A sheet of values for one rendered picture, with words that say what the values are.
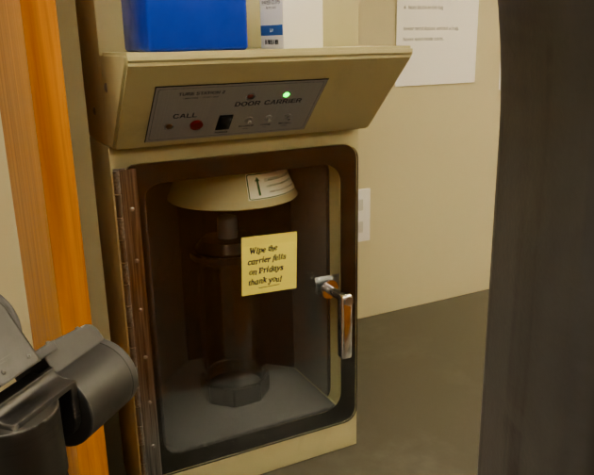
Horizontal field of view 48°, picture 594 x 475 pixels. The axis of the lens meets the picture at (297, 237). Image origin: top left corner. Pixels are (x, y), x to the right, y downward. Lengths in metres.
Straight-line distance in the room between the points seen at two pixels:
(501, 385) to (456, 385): 1.04
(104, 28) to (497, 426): 0.64
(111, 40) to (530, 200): 0.64
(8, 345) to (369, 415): 0.76
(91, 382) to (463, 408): 0.77
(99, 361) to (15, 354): 0.08
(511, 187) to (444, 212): 1.40
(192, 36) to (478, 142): 1.03
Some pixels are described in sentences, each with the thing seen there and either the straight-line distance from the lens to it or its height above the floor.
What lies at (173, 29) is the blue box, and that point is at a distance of 0.67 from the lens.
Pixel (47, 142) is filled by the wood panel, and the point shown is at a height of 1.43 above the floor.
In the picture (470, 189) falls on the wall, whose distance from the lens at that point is 1.61.
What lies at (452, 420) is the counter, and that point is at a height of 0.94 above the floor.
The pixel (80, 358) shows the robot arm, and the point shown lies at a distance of 0.51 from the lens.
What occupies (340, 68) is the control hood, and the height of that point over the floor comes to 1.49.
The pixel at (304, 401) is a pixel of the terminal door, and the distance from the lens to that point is 0.95.
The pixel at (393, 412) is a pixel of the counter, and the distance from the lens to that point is 1.13.
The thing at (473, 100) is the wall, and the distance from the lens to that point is 1.57.
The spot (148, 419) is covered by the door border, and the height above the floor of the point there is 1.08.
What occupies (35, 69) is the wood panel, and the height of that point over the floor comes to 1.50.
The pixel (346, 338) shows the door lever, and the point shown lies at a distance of 0.88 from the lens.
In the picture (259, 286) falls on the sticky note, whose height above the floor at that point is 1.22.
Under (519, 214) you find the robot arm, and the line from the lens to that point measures 0.17.
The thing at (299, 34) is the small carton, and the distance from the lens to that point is 0.75.
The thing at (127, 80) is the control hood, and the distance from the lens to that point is 0.66.
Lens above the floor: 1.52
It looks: 16 degrees down
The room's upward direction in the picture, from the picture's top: 1 degrees counter-clockwise
